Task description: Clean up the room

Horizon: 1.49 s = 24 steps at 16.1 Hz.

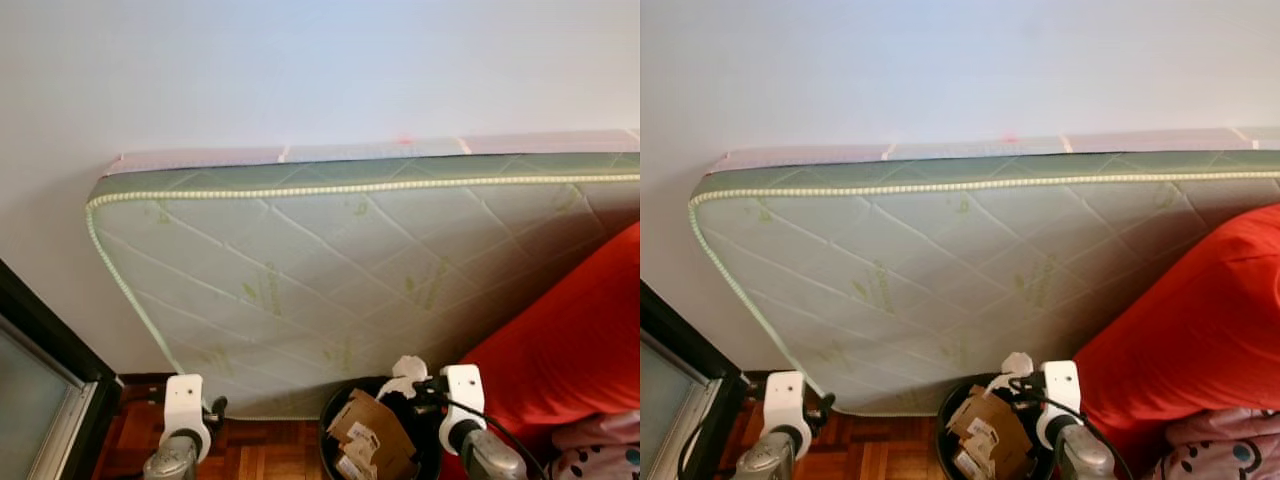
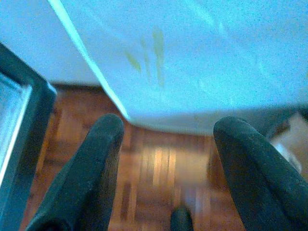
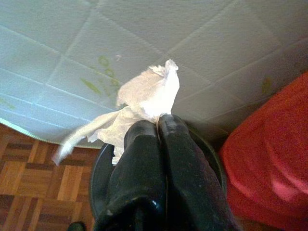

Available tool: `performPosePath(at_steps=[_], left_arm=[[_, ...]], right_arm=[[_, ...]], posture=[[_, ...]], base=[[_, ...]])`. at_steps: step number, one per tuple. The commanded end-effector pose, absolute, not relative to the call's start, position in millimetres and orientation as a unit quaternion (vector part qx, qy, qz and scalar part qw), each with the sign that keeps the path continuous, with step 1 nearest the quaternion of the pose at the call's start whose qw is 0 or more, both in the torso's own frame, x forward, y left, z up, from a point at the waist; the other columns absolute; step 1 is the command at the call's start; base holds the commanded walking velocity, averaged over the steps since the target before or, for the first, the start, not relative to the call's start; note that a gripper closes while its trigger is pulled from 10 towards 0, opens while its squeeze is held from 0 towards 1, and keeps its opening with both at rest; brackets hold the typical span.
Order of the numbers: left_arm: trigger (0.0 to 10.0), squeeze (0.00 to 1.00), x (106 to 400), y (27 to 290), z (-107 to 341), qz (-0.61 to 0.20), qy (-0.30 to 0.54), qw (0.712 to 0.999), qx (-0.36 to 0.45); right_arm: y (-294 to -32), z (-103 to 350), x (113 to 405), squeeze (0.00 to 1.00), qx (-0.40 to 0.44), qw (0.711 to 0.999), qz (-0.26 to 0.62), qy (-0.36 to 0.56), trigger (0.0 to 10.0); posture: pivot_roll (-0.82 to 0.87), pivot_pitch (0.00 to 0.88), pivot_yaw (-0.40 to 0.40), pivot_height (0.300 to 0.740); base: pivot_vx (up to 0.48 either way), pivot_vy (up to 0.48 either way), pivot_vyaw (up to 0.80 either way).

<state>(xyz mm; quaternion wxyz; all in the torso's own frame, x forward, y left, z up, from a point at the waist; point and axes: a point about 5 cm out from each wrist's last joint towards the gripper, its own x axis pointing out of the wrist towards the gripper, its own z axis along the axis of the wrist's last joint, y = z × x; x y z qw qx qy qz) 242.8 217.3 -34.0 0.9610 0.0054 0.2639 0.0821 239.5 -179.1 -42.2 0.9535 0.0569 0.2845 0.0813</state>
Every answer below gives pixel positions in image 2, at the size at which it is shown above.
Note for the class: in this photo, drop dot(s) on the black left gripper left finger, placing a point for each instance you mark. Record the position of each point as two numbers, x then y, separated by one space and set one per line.
84 173

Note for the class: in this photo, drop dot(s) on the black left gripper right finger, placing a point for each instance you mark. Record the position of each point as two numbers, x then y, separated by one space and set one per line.
260 183

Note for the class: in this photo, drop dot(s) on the black framed glass panel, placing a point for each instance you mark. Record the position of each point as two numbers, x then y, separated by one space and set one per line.
31 120

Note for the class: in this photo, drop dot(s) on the white quilted mattress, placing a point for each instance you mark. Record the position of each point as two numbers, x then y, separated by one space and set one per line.
192 60

